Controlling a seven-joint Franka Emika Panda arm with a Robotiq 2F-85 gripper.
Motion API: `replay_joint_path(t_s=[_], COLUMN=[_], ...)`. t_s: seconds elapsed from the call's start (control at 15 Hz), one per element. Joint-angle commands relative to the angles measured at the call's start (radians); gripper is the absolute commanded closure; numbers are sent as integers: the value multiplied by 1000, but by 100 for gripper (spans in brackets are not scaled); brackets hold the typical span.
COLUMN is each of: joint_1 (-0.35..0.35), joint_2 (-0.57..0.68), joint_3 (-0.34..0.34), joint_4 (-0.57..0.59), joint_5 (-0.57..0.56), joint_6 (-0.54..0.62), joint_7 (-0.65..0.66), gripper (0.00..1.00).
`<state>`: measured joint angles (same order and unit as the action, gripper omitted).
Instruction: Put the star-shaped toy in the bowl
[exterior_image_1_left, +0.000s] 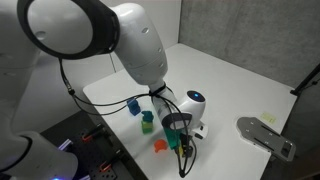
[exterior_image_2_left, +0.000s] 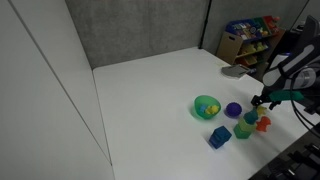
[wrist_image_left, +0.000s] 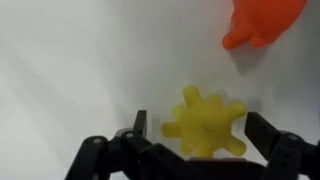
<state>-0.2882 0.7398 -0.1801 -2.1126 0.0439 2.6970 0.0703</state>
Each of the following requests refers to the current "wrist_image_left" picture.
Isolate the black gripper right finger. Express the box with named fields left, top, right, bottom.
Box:
left=244, top=111, right=320, bottom=180

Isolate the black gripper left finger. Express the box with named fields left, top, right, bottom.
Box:
left=64, top=109, right=201, bottom=180

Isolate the yellow star-shaped toy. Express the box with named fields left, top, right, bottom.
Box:
left=160, top=84, right=249, bottom=160

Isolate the orange rubber toy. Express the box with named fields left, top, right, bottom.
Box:
left=221, top=0, right=309, bottom=51

